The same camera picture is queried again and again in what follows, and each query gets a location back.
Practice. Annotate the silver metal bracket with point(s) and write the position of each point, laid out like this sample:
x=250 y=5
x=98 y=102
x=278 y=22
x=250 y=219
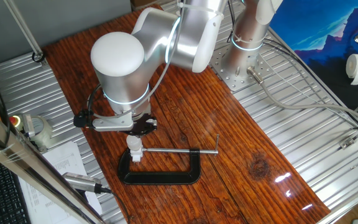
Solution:
x=27 y=124

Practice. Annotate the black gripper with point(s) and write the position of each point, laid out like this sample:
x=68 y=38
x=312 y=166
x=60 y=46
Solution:
x=141 y=123

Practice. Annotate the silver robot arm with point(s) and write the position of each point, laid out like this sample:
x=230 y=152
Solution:
x=126 y=71

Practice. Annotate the silver ribbed depth camera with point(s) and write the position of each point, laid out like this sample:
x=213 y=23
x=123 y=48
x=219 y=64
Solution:
x=79 y=182

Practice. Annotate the aluminium profile post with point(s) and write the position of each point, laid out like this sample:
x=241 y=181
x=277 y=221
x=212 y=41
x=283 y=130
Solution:
x=23 y=31

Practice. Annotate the white LED light bulb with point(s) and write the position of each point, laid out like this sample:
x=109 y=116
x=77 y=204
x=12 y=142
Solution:
x=134 y=143

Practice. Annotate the shiny metal frame bar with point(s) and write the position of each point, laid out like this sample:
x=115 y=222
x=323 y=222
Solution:
x=26 y=161

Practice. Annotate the black keyboard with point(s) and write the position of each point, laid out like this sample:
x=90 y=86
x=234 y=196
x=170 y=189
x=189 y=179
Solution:
x=2 y=193

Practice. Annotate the blue landscape poster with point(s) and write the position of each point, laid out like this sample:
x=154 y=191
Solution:
x=315 y=31

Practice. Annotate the white lamp socket adapter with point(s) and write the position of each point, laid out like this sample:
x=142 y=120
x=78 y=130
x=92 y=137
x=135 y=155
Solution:
x=136 y=154

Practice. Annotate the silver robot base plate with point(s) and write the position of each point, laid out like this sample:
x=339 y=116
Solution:
x=228 y=71

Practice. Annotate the red emergency stop button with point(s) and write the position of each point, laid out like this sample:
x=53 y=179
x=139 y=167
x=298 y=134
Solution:
x=15 y=121

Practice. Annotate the printed paper sheets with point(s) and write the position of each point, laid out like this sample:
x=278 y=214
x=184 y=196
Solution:
x=64 y=158

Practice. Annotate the brown wooden board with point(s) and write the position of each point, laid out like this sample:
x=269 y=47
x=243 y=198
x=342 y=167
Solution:
x=197 y=109

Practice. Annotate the black C-clamp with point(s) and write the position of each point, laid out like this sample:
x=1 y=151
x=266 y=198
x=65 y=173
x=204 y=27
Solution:
x=160 y=178

